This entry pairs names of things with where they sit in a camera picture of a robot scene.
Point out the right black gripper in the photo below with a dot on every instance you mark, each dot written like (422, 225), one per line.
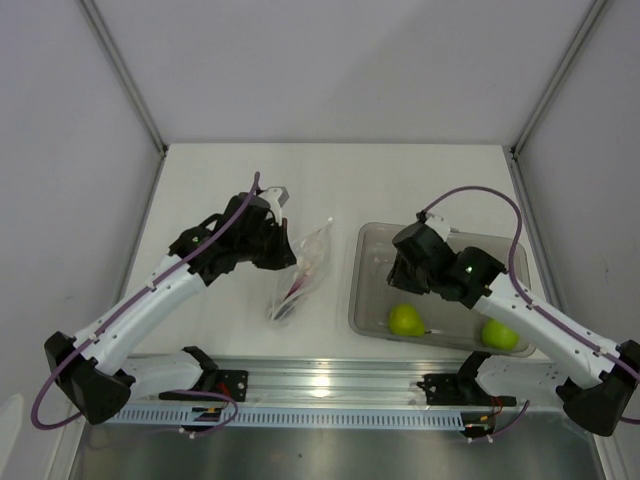
(397, 278)

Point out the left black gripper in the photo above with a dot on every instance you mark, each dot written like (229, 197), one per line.
(283, 254)

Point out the polka dot zip top bag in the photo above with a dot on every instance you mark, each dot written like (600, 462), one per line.
(313, 253)

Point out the purple eggplant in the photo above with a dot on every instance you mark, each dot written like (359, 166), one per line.
(299, 287)

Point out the green pear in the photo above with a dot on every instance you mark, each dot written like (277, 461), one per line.
(405, 320)

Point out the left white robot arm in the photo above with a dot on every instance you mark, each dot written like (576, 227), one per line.
(93, 368)

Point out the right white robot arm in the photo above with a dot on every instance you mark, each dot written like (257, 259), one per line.
(602, 375)

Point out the clear plastic food bin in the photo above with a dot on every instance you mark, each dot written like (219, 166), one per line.
(448, 324)

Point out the green apple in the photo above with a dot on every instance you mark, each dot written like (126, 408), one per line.
(498, 336)

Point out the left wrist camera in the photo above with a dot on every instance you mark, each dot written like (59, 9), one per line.
(276, 197)

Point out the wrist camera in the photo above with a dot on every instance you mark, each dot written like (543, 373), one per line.
(276, 197)
(435, 222)

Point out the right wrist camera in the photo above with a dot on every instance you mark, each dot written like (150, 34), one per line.
(435, 222)

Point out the aluminium mounting rail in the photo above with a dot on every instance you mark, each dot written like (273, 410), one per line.
(383, 384)

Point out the right black base bracket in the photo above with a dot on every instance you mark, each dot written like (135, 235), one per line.
(448, 389)

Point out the black base bracket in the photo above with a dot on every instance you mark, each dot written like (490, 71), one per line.
(448, 389)
(231, 383)

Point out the left black base bracket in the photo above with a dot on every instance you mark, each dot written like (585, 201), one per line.
(231, 383)

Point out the white slotted cable duct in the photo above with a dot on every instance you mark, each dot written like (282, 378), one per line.
(189, 416)

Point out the left aluminium frame post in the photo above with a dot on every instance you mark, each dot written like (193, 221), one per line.
(112, 53)

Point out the aluminium frame post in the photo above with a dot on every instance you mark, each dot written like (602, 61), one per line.
(570, 56)
(112, 53)

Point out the right aluminium frame post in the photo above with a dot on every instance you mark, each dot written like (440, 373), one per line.
(570, 56)

